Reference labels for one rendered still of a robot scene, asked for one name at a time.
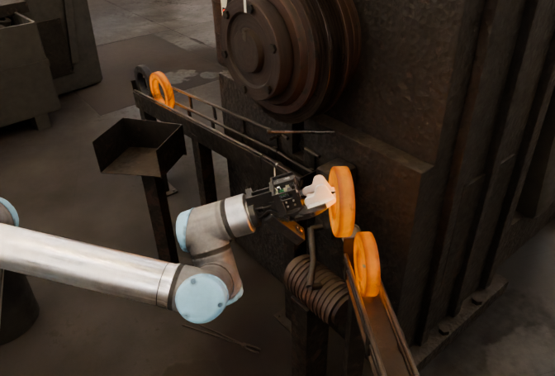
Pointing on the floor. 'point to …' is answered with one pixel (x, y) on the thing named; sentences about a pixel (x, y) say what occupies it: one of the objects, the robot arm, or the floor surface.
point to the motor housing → (313, 314)
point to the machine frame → (425, 130)
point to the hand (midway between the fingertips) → (339, 194)
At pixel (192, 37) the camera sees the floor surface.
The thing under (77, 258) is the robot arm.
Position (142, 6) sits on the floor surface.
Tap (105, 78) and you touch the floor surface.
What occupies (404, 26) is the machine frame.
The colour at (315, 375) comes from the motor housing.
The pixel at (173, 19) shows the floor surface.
